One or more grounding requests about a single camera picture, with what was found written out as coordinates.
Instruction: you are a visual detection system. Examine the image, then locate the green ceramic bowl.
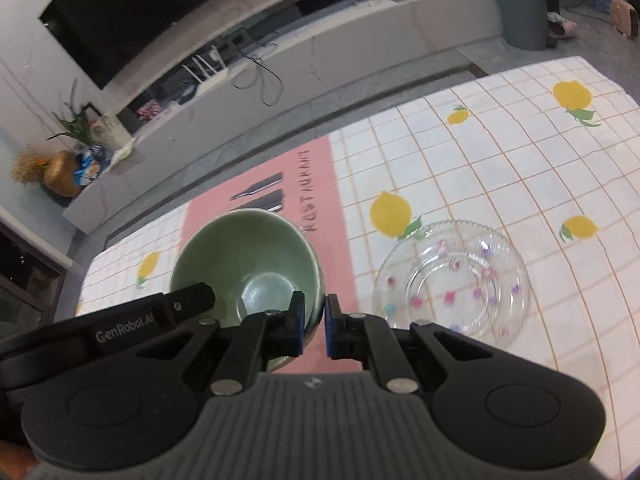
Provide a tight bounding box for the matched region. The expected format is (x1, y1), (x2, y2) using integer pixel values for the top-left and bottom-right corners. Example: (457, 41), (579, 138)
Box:
(170, 209), (326, 344)

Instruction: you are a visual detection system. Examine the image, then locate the clear glass plate with stickers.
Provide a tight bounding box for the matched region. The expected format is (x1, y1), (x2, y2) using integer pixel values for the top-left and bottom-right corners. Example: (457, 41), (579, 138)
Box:
(372, 220), (532, 350)

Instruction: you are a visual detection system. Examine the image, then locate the dark shelf unit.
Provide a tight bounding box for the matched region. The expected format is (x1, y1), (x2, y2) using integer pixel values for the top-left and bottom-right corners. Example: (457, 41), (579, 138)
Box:
(0, 208), (74, 339)

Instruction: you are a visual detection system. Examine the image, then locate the pink restaurant placemat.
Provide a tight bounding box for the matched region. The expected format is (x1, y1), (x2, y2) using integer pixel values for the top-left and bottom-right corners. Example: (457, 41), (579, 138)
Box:
(180, 138), (361, 374)

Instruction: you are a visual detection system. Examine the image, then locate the golden vase with dried flowers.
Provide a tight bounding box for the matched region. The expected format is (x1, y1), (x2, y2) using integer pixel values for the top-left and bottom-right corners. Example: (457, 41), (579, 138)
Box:
(11, 148), (81, 198)

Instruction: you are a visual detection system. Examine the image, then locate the green potted plant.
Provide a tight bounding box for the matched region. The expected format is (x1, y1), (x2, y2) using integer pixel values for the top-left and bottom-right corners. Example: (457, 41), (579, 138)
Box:
(50, 79), (101, 148)

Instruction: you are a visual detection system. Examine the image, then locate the lemon checked tablecloth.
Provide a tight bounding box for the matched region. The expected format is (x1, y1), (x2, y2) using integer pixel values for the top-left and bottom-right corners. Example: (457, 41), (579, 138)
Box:
(76, 56), (639, 479)

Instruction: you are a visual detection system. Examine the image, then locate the white wifi router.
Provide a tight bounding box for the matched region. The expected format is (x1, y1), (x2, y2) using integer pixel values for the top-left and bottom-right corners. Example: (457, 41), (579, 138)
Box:
(181, 44), (230, 96)

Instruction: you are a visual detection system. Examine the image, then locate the black television screen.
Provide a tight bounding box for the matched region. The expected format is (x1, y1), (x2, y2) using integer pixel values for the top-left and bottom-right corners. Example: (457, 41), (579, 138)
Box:
(40, 0), (207, 89)

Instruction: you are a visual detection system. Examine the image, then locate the grey cylindrical bin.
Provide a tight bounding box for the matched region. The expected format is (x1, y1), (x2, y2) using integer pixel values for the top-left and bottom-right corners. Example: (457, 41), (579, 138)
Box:
(497, 0), (549, 51)

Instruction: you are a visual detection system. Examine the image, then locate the pink bag on floor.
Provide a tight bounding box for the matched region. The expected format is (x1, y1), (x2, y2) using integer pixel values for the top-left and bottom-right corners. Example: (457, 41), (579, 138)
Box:
(610, 0), (639, 39)

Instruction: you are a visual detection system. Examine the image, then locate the black cable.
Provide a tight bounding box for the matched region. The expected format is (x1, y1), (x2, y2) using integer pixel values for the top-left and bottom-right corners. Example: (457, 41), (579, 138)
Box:
(230, 41), (286, 108)

